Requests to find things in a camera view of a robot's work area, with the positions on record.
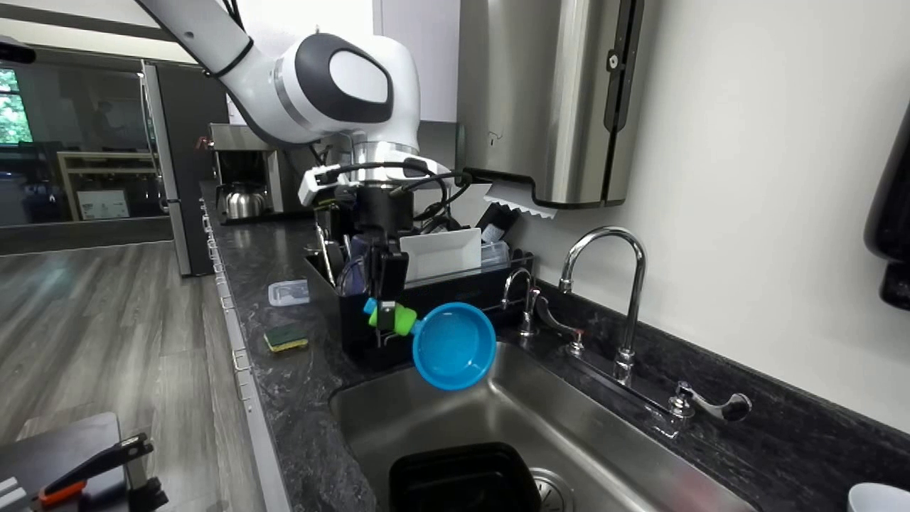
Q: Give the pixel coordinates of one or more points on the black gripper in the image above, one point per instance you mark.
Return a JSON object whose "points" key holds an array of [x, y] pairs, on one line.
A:
{"points": [[382, 218]]}

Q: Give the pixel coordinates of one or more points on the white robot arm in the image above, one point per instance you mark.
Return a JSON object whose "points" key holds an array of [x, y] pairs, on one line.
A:
{"points": [[313, 87]]}

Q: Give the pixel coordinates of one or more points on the stainless steel sink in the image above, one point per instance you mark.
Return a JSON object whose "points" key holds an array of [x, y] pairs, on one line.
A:
{"points": [[571, 417]]}

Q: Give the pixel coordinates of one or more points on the clear round lid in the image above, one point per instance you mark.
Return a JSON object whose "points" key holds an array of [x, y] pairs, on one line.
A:
{"points": [[357, 273]]}

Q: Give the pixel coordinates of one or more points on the white square plate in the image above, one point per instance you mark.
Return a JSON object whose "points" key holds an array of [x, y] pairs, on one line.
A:
{"points": [[446, 251]]}

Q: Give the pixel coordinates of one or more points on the black dish rack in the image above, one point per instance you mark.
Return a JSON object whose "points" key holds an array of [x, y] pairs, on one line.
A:
{"points": [[474, 289]]}

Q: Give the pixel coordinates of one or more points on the green yellow sponge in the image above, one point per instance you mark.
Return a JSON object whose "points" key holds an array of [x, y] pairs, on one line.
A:
{"points": [[285, 339]]}

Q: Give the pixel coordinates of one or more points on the small chrome faucet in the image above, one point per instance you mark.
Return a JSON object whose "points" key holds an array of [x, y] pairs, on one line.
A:
{"points": [[527, 302]]}

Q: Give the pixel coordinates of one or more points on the white paper towel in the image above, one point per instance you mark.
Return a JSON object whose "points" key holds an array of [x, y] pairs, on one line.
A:
{"points": [[517, 201]]}

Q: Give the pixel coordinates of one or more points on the steel coffee maker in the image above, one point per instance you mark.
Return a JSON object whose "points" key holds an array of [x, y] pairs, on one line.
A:
{"points": [[232, 143]]}

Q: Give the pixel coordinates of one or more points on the black plastic food container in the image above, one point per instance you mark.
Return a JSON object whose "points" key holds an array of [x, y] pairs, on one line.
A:
{"points": [[464, 478]]}

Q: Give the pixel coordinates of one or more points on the steel paper towel dispenser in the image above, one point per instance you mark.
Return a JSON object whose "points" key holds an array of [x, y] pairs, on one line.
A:
{"points": [[531, 94]]}

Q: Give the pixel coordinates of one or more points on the chrome gooseneck faucet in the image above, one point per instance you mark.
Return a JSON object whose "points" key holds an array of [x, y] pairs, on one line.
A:
{"points": [[633, 286]]}

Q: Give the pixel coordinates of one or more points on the wooden framed board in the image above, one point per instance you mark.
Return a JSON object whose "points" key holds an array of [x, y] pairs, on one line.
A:
{"points": [[104, 188]]}

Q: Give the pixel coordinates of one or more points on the black soap dispenser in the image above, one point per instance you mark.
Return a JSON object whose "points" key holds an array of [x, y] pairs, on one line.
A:
{"points": [[898, 209]]}

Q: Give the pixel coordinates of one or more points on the white mug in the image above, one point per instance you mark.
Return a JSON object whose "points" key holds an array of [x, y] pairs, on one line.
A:
{"points": [[882, 500]]}

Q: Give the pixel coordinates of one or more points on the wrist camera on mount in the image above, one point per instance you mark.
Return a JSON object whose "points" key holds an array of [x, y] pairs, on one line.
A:
{"points": [[380, 175]]}

